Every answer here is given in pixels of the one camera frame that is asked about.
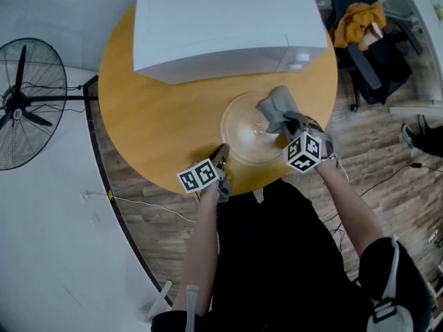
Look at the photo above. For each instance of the person's left forearm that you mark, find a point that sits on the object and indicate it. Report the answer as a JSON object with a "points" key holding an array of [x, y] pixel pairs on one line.
{"points": [[200, 240]]}

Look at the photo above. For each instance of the paper cup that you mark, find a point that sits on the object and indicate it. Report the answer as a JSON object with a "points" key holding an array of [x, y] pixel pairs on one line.
{"points": [[376, 30]]}

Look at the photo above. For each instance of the white desk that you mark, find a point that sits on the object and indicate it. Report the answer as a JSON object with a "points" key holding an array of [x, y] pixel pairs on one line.
{"points": [[422, 16]]}

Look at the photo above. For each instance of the glass microwave turntable plate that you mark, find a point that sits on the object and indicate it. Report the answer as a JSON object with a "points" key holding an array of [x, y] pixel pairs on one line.
{"points": [[242, 130]]}

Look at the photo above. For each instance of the person's black clothing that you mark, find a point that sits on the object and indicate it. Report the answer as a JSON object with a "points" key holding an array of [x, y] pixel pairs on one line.
{"points": [[277, 261]]}

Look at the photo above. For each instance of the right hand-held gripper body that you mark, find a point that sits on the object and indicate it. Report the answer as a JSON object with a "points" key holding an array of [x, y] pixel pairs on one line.
{"points": [[304, 152]]}

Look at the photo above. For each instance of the grey cloth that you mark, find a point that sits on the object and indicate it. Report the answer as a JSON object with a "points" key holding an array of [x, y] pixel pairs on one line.
{"points": [[278, 107]]}

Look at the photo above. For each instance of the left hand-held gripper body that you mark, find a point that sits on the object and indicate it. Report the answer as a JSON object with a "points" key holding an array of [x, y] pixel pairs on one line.
{"points": [[199, 176]]}

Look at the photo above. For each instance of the white microwave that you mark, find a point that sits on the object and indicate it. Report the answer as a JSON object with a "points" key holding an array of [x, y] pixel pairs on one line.
{"points": [[221, 23]]}

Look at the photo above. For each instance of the black standing fan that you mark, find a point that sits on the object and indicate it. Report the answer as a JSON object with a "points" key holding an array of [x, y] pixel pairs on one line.
{"points": [[20, 109]]}

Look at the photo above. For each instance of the person's right forearm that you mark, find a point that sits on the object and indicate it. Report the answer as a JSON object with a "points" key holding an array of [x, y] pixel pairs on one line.
{"points": [[349, 202]]}

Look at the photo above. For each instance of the yellow garment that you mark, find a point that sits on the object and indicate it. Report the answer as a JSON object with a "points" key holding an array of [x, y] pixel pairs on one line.
{"points": [[356, 21]]}

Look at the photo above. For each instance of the black office chair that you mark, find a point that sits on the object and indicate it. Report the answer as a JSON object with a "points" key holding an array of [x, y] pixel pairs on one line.
{"points": [[377, 64]]}

